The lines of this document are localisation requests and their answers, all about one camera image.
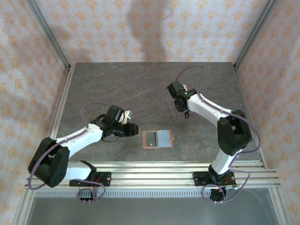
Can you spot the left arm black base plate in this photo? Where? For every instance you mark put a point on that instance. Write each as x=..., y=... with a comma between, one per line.
x=105, y=178

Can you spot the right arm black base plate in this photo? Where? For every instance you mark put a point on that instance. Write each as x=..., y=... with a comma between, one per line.
x=198, y=179

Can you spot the aluminium frame post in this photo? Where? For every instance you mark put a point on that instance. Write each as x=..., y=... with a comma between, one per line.
x=50, y=35
x=255, y=35

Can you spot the aluminium table side rail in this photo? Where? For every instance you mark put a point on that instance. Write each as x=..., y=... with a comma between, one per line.
x=250, y=112
x=58, y=103

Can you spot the small green circuit board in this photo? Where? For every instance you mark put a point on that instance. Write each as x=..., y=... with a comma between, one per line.
x=232, y=186

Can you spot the grey metal panel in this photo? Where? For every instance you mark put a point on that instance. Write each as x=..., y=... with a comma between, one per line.
x=140, y=211

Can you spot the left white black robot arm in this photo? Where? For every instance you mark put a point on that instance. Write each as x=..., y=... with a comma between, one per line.
x=79, y=138

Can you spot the brown leather card holder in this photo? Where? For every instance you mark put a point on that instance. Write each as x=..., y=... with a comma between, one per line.
x=164, y=140

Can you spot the aluminium frame leg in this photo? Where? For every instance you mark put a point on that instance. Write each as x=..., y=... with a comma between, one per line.
x=279, y=206
x=23, y=206

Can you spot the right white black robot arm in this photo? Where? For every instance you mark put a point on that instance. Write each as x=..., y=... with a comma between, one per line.
x=206, y=110

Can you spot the long aluminium rail beams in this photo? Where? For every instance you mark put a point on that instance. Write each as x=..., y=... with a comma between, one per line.
x=152, y=175

